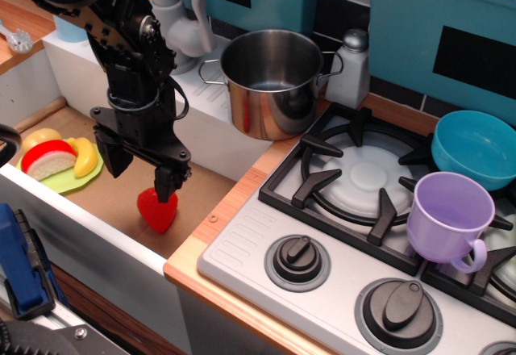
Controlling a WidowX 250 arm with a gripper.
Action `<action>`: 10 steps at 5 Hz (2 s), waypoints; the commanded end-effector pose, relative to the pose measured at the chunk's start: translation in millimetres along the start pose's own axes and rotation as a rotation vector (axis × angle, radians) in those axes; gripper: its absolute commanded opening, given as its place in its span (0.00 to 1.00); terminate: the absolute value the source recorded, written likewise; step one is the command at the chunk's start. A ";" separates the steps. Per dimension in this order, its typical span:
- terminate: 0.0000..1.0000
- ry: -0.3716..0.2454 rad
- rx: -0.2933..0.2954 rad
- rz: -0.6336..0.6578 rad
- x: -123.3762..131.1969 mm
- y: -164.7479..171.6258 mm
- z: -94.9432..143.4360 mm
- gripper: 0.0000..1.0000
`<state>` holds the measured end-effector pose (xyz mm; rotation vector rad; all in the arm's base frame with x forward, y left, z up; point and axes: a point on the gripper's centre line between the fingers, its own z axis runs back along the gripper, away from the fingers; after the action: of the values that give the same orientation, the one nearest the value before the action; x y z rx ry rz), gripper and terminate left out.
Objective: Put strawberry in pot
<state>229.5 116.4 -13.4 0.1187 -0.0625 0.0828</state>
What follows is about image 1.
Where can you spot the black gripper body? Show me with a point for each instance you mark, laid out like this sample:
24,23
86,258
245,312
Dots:
147,130

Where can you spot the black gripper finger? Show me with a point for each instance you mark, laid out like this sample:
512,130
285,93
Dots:
115,157
165,183

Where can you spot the red toy strawberry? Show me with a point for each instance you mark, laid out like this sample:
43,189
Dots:
159,216

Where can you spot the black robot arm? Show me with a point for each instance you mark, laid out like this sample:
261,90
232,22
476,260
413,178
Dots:
125,38

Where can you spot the stainless steel pot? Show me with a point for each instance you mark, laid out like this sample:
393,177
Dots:
273,78

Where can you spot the yellow toy banana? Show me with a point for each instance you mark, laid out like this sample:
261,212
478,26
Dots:
87,157

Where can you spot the green plastic plate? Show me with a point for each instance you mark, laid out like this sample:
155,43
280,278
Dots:
66,181

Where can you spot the red white toy cheese slice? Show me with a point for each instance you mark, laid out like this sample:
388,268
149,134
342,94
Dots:
47,159

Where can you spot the white toy sink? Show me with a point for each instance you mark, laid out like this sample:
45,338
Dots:
95,236

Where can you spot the yellow toy lemon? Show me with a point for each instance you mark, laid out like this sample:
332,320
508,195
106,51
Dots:
38,137

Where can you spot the grey toy faucet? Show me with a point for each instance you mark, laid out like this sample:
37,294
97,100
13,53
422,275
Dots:
189,39

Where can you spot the light blue cup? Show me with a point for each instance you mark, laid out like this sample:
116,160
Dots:
68,32

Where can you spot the white slotted spoon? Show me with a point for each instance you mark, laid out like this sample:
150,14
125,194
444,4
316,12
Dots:
19,41

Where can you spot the left black stove knob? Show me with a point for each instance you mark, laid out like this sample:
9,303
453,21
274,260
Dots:
297,263

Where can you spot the black stove knob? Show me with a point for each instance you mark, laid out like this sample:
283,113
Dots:
297,263
398,316

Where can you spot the blue clamp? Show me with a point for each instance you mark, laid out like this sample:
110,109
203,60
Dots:
26,284

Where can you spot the grey toy stove top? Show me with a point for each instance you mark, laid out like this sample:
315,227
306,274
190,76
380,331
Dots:
235,260

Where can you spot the black stove grate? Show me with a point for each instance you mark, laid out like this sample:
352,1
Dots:
352,176

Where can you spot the white salt shaker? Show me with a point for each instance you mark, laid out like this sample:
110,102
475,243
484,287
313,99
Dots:
351,82

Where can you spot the right black stove knob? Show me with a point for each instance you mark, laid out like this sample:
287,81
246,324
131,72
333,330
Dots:
398,316

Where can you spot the purple plastic cup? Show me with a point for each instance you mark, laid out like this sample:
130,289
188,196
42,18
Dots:
449,214

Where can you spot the blue plastic bowl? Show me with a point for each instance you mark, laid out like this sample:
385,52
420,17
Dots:
477,145

